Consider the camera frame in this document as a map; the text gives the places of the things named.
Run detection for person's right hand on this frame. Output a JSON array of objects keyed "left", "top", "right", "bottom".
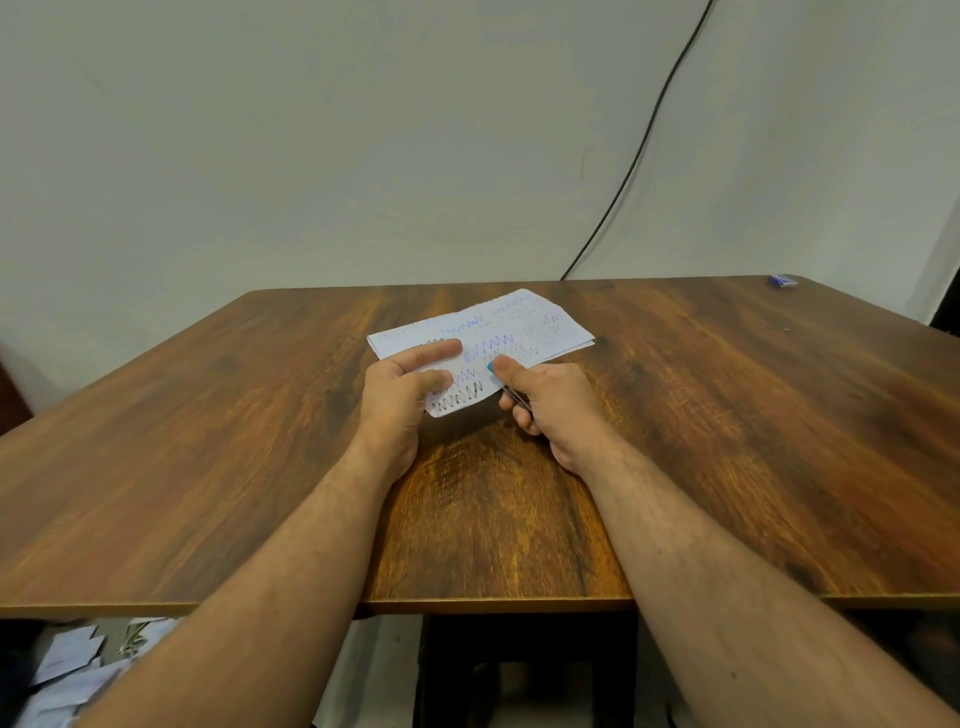
[{"left": 491, "top": 354, "right": 628, "bottom": 478}]

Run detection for person's left hand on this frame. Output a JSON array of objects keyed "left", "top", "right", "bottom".
[{"left": 351, "top": 339, "right": 464, "bottom": 482}]

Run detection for blue pen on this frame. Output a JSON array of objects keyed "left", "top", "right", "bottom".
[{"left": 486, "top": 358, "right": 534, "bottom": 414}]

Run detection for white scribbled paper sheet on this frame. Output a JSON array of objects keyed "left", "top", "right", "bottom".
[{"left": 366, "top": 288, "right": 597, "bottom": 419}]

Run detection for person's right forearm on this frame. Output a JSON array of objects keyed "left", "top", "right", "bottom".
[{"left": 574, "top": 438, "right": 960, "bottom": 728}]

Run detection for person's left forearm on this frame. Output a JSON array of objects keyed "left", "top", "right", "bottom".
[{"left": 75, "top": 442, "right": 415, "bottom": 728}]

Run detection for dark brown furniture edge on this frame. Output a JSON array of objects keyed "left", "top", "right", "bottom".
[{"left": 0, "top": 358, "right": 36, "bottom": 438}]

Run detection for pile of white paper scraps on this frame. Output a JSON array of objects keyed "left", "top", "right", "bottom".
[{"left": 13, "top": 617, "right": 183, "bottom": 728}]

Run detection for black cable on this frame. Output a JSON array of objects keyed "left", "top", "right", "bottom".
[{"left": 559, "top": 0, "right": 716, "bottom": 282}]

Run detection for black object at wall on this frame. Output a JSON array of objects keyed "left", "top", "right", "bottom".
[{"left": 928, "top": 285, "right": 960, "bottom": 339}]

